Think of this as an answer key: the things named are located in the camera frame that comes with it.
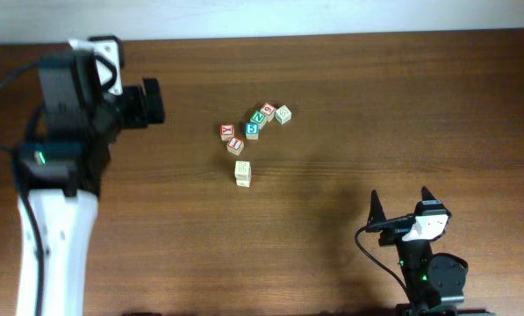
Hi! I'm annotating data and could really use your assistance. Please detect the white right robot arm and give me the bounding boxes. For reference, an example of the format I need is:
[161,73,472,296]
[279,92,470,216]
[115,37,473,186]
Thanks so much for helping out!
[363,187,468,315]

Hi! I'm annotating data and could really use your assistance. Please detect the plain picture wooden block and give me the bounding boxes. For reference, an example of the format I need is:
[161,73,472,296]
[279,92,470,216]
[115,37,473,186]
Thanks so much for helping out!
[236,179,251,188]

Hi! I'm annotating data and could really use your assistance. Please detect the red Y wooden block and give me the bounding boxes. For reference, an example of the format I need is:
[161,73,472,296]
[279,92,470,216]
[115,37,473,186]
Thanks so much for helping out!
[219,124,234,141]

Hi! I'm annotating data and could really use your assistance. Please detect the red 6 wooden block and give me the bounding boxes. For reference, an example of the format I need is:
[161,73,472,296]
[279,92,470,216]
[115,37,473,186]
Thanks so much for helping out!
[260,103,276,122]

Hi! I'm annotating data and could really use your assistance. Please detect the red I wooden block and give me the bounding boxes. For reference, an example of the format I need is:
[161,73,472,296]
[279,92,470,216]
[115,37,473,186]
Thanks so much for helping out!
[226,137,245,155]

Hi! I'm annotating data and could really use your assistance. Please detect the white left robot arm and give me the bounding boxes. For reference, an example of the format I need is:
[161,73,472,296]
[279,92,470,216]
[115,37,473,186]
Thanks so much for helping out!
[12,35,166,315]

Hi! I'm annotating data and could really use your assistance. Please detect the blue 5 wooden block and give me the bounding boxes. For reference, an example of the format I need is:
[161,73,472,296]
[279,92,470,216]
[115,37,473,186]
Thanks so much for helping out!
[245,122,260,140]

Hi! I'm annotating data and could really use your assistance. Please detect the plain top wooden block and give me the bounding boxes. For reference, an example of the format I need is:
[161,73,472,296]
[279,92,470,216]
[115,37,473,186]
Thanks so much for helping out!
[275,105,292,125]

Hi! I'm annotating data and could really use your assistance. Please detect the green N wooden block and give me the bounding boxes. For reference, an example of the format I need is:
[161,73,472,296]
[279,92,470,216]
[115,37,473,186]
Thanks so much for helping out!
[250,111,267,129]

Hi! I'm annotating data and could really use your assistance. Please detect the blue T wooden block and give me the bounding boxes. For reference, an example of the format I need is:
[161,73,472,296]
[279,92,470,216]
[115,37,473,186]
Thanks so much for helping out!
[234,161,251,180]

